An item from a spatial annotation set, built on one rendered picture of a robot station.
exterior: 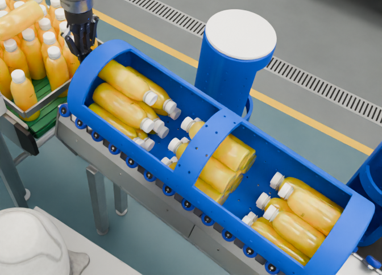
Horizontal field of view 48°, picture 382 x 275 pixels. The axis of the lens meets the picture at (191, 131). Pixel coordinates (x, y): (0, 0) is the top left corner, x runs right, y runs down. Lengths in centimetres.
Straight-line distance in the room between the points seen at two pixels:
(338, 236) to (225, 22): 98
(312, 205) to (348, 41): 255
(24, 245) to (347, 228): 71
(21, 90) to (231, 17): 84
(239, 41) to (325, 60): 173
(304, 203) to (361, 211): 13
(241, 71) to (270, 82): 138
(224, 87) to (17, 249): 111
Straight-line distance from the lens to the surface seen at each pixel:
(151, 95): 126
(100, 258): 113
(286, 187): 116
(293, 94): 302
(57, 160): 255
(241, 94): 177
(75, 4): 119
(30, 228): 89
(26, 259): 88
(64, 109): 150
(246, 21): 178
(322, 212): 115
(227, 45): 165
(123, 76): 129
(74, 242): 115
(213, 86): 176
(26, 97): 148
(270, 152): 132
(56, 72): 153
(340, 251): 110
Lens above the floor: 214
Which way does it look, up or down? 54 degrees down
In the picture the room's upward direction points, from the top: 11 degrees clockwise
